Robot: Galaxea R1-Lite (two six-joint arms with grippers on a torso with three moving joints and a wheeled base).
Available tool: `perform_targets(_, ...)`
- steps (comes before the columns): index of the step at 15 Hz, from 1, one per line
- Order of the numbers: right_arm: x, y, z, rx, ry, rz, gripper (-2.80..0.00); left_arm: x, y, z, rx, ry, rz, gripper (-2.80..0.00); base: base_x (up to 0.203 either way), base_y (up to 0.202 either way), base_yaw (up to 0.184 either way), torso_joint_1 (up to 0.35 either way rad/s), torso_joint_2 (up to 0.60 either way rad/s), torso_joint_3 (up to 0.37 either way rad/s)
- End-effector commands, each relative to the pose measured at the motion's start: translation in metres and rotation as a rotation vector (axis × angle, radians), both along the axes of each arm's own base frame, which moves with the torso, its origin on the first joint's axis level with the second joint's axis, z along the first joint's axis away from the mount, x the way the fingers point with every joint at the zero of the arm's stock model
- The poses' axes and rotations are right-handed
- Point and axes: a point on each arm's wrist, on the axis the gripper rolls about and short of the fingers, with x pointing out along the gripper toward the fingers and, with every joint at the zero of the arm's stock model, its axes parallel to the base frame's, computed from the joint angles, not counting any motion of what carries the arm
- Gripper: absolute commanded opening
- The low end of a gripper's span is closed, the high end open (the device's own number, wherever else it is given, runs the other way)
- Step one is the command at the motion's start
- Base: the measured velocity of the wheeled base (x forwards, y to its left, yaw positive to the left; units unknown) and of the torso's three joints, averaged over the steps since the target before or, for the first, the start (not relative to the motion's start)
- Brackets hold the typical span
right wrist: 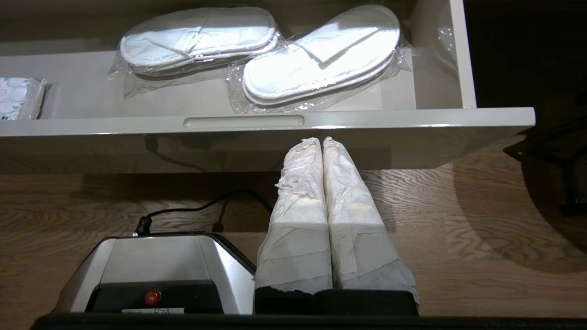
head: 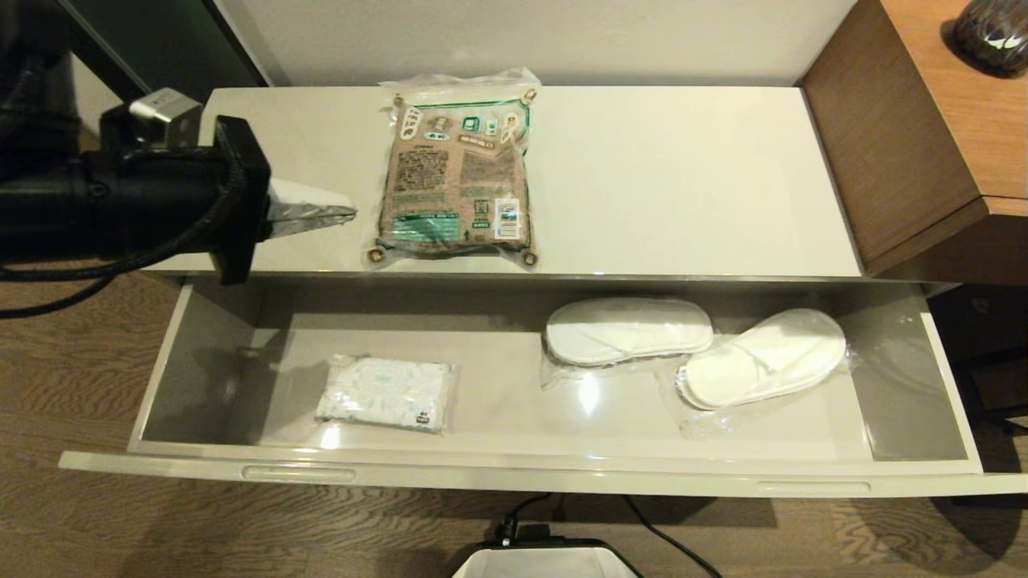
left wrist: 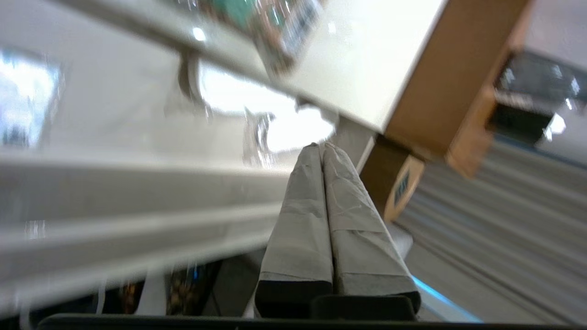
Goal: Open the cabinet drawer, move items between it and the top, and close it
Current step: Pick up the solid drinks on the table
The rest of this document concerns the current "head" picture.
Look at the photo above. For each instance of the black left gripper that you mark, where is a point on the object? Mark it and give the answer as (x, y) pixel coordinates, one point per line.
(241, 201)

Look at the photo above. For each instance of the brown printed snack bag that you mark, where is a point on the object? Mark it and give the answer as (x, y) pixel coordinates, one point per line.
(458, 185)

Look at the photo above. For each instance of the beige cabinet drawer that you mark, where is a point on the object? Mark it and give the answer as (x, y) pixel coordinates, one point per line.
(514, 409)

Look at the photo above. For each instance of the white slippers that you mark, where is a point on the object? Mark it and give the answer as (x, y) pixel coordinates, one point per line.
(626, 331)
(763, 359)

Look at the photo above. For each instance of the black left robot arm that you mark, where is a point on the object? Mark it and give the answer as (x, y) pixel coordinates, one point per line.
(80, 209)

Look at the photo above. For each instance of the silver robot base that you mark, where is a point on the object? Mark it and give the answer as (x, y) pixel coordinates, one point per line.
(546, 563)

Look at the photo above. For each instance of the white tissue pack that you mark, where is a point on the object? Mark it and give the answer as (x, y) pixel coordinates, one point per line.
(385, 393)

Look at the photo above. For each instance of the dark glass door panel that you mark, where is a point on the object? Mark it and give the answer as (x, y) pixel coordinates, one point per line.
(177, 40)

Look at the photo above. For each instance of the brown wooden side table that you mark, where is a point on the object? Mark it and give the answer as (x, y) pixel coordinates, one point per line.
(907, 144)

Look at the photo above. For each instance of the dark round vase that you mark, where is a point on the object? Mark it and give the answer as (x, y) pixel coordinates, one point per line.
(996, 36)

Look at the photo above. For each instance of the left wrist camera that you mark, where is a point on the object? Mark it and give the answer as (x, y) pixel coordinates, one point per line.
(165, 112)

